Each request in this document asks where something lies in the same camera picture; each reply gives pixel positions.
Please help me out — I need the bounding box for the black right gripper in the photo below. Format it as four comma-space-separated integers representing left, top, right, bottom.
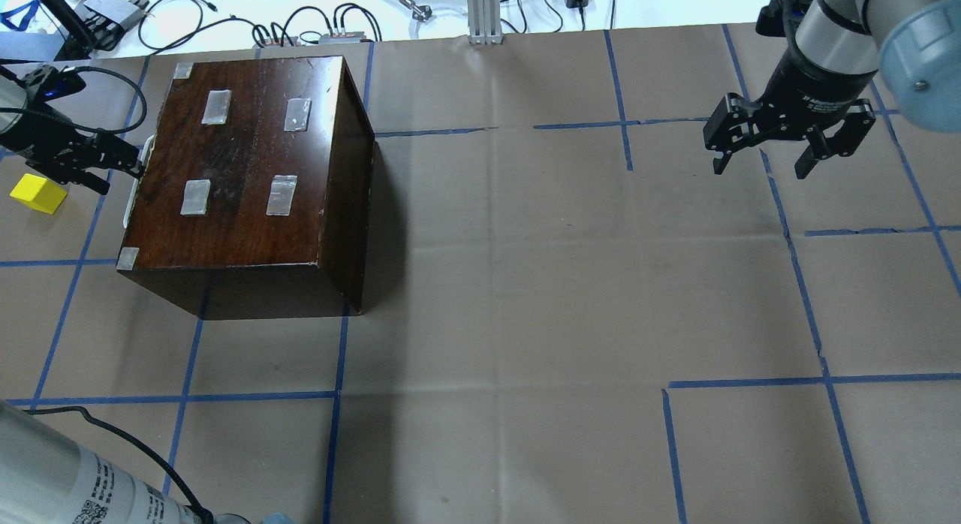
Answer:
703, 53, 876, 179

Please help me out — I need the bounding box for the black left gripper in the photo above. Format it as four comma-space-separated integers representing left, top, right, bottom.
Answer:
1, 114, 144, 195

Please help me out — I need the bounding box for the yellow block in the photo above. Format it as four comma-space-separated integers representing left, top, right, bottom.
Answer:
9, 173, 68, 214

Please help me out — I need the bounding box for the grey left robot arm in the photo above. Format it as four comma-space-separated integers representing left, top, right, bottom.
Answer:
2, 401, 248, 523

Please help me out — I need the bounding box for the dark wooden drawer cabinet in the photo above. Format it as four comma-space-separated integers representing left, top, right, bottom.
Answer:
117, 56, 378, 320

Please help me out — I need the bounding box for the grey corner tape patch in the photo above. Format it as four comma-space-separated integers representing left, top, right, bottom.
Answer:
116, 246, 140, 271
172, 62, 194, 80

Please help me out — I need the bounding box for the brown paper table cover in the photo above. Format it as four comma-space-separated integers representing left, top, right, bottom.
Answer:
2, 24, 960, 523

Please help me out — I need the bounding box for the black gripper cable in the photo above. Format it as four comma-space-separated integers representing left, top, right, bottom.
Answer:
0, 65, 149, 138

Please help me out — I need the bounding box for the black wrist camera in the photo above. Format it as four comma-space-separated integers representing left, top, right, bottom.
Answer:
15, 65, 86, 102

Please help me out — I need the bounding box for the aluminium frame post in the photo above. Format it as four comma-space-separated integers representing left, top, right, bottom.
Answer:
467, 0, 504, 46

